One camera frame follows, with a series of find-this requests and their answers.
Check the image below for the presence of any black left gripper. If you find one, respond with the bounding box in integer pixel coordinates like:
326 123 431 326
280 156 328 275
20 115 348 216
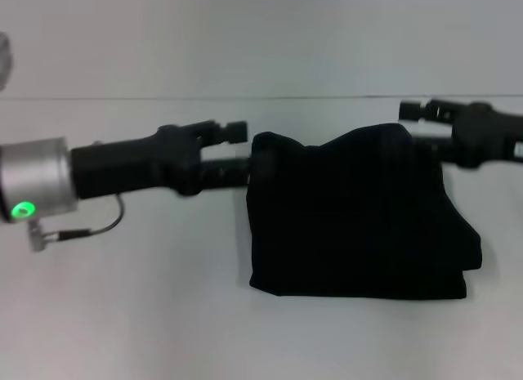
69 118 265 200

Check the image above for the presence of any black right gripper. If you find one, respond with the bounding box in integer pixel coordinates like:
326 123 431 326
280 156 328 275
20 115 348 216
398 97 523 171

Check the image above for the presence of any black shirt with FREE print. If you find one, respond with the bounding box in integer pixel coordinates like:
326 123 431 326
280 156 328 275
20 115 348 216
246 123 485 302

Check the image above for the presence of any knurled silver connector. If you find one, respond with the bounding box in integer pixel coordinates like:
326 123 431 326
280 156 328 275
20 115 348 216
25 219 47 253

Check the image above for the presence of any thin black left gripper cable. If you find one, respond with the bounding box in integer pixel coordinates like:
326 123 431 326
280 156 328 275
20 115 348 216
42 193 125 239

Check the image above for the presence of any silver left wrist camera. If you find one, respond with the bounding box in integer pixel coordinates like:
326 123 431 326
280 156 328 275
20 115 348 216
0 29 16 92

